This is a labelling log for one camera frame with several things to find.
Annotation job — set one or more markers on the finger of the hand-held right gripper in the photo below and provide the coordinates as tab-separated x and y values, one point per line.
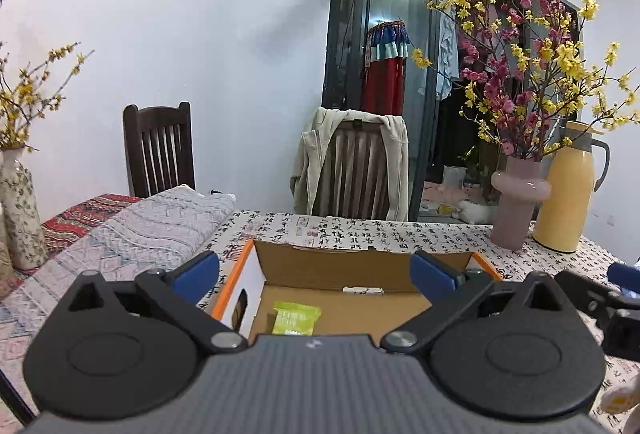
595	291
625	274

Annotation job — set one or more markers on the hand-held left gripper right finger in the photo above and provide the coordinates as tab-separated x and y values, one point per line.
432	276

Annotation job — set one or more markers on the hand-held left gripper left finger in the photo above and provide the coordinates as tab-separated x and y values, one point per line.
197	276

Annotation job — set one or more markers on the yellow-green snack packet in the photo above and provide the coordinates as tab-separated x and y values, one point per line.
296	318

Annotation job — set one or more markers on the orange cardboard box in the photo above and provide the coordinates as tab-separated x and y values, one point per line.
310	264

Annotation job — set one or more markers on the grey patterned quilt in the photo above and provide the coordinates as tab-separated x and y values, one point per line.
125	239

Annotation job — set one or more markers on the yellow thermos jug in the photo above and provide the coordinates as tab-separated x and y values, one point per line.
565	194

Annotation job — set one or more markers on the pink glass vase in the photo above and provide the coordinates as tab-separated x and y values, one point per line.
517	204

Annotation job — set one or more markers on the beige jacket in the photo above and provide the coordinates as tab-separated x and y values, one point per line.
395	163

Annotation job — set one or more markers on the red patterned cloth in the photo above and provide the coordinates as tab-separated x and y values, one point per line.
85	216

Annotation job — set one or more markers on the brown slatted wooden chair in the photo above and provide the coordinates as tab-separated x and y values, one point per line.
352	174

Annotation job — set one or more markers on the dark wooden chair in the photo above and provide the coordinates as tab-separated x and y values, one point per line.
160	148

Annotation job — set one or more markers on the dark framed glass sliding door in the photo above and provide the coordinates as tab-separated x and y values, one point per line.
425	138

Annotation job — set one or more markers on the floral ceramic vase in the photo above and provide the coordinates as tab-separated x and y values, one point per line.
20	214

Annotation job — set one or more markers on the hanging red garment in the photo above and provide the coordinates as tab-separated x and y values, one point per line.
382	78

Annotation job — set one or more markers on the yellow and pink blossom branches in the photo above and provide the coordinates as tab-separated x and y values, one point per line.
545	78

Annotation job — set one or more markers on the hanging pale blue garment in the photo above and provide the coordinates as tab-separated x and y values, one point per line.
447	58

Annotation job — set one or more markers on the thin yellow flower branches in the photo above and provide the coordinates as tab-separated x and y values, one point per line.
30	98

